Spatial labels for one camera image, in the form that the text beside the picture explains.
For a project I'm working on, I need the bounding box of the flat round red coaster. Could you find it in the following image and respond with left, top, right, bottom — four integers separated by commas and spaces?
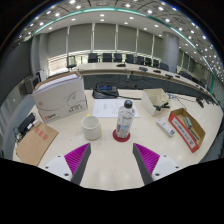
112, 128, 132, 143

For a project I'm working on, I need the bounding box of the small white rectangular box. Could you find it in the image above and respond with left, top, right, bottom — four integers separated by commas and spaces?
156, 118, 177, 138

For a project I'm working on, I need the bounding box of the clear plastic water bottle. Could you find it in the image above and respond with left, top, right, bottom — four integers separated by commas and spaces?
115, 99, 136, 140

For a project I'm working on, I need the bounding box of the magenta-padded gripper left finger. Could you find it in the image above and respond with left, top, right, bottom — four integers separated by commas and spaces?
42, 142, 92, 186

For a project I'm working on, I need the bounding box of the white printed paper sheet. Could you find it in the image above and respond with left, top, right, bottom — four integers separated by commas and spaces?
92, 98, 140, 119

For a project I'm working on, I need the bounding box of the large white cardboard box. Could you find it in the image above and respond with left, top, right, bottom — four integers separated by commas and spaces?
32, 71, 89, 125

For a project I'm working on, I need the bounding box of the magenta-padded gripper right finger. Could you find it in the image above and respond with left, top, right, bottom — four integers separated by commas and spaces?
132, 142, 183, 186

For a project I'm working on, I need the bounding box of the open white cardboard box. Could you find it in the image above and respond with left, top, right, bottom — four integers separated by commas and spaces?
140, 87, 172, 118

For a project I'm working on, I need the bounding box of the long curved conference desk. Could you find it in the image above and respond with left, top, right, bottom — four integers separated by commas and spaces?
71, 61, 214, 101

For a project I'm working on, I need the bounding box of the black device with cables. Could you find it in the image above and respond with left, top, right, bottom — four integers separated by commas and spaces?
13, 112, 37, 140

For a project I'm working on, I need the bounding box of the brown paper envelope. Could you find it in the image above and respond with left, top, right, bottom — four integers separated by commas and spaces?
15, 123, 60, 167

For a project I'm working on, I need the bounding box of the open red-edged cardboard box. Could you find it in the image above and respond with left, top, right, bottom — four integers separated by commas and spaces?
167, 107, 207, 154

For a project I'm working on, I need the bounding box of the black tool in box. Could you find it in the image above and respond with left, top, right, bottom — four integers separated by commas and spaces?
153, 101, 171, 112

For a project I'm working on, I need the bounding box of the black desk telephone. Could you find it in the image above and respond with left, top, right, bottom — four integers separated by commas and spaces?
91, 82, 120, 100

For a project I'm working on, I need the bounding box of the white ceramic cup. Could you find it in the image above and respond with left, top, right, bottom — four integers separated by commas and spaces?
80, 114, 103, 141

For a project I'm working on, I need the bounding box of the ceiling lights group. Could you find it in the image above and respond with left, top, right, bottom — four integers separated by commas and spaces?
18, 0, 224, 73

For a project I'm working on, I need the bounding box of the black office chairs row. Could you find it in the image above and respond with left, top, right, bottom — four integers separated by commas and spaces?
87, 52, 171, 72

